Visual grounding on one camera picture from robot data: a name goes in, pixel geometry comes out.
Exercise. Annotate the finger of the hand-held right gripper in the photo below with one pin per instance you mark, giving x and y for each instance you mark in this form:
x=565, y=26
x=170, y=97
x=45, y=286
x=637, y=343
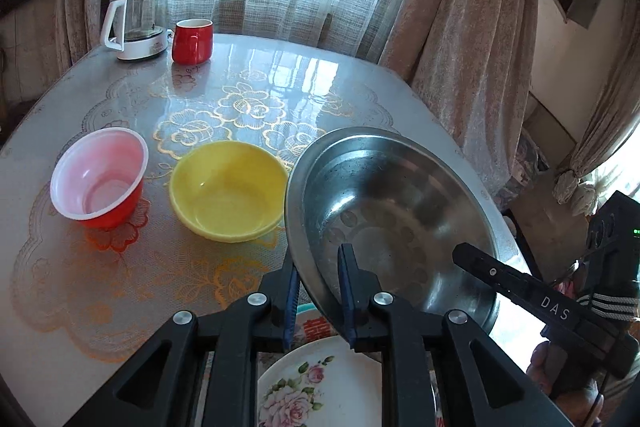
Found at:
x=490, y=269

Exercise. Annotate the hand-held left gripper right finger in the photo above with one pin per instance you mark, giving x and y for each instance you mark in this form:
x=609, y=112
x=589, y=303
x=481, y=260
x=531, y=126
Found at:
x=346, y=302

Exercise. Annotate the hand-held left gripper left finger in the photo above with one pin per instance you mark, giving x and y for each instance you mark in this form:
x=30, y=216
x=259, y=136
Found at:
x=289, y=307

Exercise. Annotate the white dragon print plate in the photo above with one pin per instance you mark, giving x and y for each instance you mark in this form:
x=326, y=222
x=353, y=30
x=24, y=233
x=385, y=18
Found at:
x=320, y=327

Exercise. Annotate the white purple floral plate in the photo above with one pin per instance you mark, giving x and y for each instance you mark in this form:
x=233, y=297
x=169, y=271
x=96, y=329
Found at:
x=320, y=387

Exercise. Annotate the stainless steel bowl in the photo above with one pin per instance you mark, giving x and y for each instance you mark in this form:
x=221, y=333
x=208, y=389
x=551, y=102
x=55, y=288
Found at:
x=390, y=207

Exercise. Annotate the yellow plastic bowl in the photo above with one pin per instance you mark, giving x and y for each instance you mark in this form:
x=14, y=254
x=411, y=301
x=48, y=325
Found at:
x=230, y=192

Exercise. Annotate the red plastic bowl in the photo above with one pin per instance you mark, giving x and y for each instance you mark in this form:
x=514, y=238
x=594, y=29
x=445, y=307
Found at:
x=100, y=177

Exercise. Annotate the person's right hand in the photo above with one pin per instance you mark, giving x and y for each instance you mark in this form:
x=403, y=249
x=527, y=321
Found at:
x=575, y=409

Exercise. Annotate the patterned fabric sofa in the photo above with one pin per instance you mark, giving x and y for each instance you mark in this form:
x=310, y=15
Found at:
x=532, y=157

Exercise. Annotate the beige tied curtain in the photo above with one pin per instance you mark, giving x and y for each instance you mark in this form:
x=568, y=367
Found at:
x=605, y=142

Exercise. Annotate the red mug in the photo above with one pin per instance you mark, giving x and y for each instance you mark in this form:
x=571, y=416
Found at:
x=190, y=44

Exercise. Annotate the white glass electric kettle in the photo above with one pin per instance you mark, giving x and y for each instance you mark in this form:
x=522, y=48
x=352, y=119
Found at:
x=142, y=27

